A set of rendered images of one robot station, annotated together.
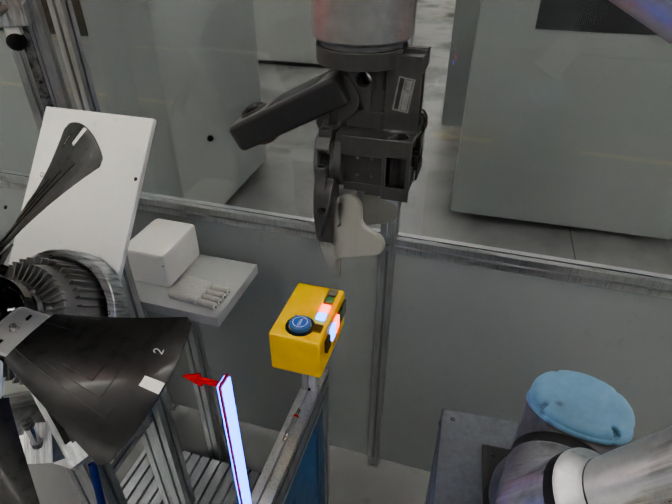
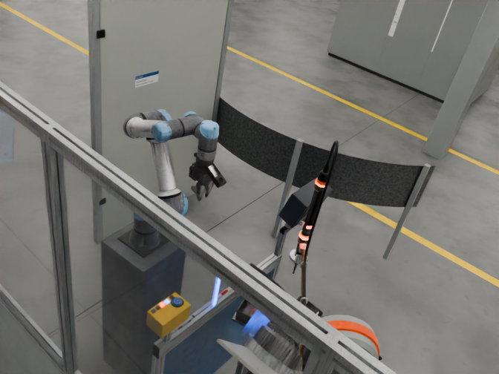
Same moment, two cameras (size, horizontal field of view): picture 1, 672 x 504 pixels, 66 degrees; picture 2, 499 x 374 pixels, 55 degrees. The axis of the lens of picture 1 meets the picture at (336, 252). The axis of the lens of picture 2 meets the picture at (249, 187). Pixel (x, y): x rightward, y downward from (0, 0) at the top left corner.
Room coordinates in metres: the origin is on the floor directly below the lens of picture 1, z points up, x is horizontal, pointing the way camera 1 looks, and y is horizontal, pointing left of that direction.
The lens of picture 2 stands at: (1.96, 0.65, 2.71)
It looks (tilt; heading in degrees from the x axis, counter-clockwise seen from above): 35 degrees down; 197
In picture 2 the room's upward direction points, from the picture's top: 12 degrees clockwise
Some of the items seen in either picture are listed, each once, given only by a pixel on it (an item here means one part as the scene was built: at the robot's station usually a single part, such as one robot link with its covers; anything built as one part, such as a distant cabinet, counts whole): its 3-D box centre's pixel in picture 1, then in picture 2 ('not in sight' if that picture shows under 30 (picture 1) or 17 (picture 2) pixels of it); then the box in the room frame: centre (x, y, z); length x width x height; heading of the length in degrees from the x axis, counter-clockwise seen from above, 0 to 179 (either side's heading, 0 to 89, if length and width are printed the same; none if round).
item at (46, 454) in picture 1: (54, 437); not in sight; (0.58, 0.51, 0.91); 0.12 x 0.08 x 0.12; 163
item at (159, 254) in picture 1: (157, 250); not in sight; (1.18, 0.50, 0.92); 0.17 x 0.16 x 0.11; 163
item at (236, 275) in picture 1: (180, 281); not in sight; (1.13, 0.43, 0.85); 0.36 x 0.24 x 0.03; 73
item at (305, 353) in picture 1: (309, 330); not in sight; (0.75, 0.05, 1.02); 0.16 x 0.10 x 0.11; 163
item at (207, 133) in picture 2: not in sight; (208, 135); (0.42, -0.02, 1.73); 0.09 x 0.08 x 0.11; 60
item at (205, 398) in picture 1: (203, 386); not in sight; (1.13, 0.43, 0.42); 0.04 x 0.04 x 0.83; 73
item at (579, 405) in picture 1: (570, 434); not in sight; (0.40, -0.29, 1.18); 0.13 x 0.12 x 0.14; 150
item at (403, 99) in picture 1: (368, 119); (203, 168); (0.42, -0.03, 1.57); 0.09 x 0.08 x 0.12; 73
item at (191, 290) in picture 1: (199, 292); not in sight; (1.05, 0.36, 0.87); 0.15 x 0.09 x 0.02; 68
